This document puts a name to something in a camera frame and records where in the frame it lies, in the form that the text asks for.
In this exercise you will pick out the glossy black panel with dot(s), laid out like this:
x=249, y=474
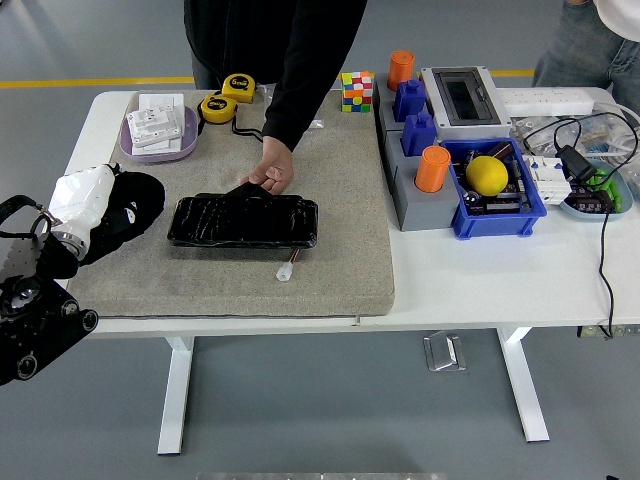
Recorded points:
x=240, y=222

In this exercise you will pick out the grey-brown mat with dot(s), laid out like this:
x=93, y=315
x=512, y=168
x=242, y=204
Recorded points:
x=325, y=225

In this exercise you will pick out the yellow tape measure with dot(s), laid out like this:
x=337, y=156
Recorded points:
x=218, y=107
x=239, y=86

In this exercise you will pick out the white power strip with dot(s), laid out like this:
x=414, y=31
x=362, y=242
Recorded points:
x=545, y=100

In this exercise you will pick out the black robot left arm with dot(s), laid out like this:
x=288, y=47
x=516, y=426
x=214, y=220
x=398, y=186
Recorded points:
x=30, y=330

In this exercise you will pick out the blue stepped block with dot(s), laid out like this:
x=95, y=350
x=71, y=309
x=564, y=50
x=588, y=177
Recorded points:
x=419, y=137
x=410, y=102

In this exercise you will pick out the white circuit breaker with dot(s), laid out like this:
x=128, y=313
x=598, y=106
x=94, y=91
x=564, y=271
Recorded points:
x=547, y=180

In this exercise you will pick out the white flat wall plate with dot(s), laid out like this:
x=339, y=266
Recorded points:
x=167, y=146
x=160, y=100

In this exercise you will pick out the person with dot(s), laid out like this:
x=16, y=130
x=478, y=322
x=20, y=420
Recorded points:
x=580, y=50
x=260, y=40

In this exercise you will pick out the black power adapter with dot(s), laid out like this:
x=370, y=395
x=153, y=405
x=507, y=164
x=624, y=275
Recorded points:
x=575, y=162

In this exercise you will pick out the white table leg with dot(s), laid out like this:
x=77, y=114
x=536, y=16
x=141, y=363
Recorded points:
x=175, y=390
x=525, y=390

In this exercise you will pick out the light blue dish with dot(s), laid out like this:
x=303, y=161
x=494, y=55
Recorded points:
x=575, y=210

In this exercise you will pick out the colourful puzzle cube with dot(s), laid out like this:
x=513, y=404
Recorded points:
x=357, y=92

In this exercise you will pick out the person's left hand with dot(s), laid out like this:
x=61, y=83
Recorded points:
x=277, y=162

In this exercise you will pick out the white switch module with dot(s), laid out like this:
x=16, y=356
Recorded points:
x=155, y=125

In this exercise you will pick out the blue plastic bin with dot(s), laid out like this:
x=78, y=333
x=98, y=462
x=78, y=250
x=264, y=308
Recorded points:
x=500, y=224

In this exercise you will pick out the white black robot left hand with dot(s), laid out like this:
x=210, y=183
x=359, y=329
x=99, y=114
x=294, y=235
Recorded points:
x=80, y=197

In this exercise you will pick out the green plastic part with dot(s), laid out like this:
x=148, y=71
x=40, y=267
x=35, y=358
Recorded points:
x=612, y=192

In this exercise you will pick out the orange cylinder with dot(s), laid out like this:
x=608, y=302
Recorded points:
x=432, y=170
x=401, y=70

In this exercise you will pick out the metal under-table bracket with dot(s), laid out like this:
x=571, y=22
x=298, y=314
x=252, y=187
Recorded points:
x=592, y=331

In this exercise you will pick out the metal floor box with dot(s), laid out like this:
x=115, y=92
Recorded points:
x=442, y=352

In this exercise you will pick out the small clear plastic bag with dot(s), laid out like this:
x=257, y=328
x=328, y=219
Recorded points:
x=316, y=123

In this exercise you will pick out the yellow lemon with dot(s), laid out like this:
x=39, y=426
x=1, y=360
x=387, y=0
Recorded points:
x=487, y=175

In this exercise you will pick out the purple plastic tray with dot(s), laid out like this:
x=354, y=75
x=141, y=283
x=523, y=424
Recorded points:
x=189, y=145

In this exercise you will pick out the dark terminal block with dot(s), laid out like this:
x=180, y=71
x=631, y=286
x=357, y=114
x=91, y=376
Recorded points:
x=590, y=202

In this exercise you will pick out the brown cylindrical capacitor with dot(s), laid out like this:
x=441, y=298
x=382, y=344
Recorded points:
x=500, y=150

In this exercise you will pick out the grey block holder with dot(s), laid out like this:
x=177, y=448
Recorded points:
x=384, y=110
x=425, y=212

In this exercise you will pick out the black rag with red tag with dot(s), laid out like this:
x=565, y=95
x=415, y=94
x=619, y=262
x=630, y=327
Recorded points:
x=145, y=192

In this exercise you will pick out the clear bag of white rings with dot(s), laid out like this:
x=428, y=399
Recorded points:
x=525, y=127

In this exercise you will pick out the clear bag of small parts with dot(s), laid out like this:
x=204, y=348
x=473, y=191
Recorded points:
x=600, y=137

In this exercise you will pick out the grey electrical box clear lid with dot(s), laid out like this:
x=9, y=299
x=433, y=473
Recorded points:
x=470, y=127

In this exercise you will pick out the dark circuit board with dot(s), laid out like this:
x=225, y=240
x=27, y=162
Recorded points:
x=500, y=204

